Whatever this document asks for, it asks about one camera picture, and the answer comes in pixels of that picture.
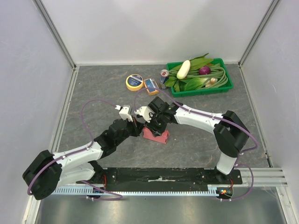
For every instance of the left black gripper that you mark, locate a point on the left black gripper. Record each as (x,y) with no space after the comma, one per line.
(138,128)

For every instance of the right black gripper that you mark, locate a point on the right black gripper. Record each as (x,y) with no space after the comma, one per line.
(155,126)

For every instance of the pink cardboard box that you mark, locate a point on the pink cardboard box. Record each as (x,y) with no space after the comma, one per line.
(161,139)

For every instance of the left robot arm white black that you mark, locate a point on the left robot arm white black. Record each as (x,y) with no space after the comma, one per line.
(49,171)

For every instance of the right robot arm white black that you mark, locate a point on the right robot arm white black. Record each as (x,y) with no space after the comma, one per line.
(228,129)

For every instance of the orange blue sponge block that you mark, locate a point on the orange blue sponge block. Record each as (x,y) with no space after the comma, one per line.
(151,86)

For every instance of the yellow tape roll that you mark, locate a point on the yellow tape roll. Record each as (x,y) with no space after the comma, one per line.
(134,82)

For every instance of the red blue drink can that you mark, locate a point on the red blue drink can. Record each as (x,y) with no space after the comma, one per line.
(164,74)

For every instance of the green leafy vegetable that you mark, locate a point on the green leafy vegetable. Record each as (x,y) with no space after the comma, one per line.
(196,63)

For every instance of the white cucumber vegetable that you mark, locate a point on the white cucumber vegetable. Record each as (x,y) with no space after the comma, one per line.
(184,69)

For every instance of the mushroom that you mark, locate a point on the mushroom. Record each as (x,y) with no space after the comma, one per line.
(211,82)

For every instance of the purple onion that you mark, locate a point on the purple onion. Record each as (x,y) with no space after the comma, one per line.
(206,70)

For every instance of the green long beans bundle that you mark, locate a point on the green long beans bundle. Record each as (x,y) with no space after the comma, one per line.
(195,81)

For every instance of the green plastic tray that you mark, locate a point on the green plastic tray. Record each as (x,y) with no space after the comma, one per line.
(228,86)

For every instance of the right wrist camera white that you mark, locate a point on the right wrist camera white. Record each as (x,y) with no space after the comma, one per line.
(144,112)

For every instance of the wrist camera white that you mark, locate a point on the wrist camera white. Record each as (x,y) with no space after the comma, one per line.
(124,112)
(144,112)

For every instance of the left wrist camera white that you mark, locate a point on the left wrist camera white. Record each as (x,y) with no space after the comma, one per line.
(124,112)

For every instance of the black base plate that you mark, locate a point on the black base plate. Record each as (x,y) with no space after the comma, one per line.
(163,179)

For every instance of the grey cable duct rail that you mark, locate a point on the grey cable duct rail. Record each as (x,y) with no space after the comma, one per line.
(84,190)

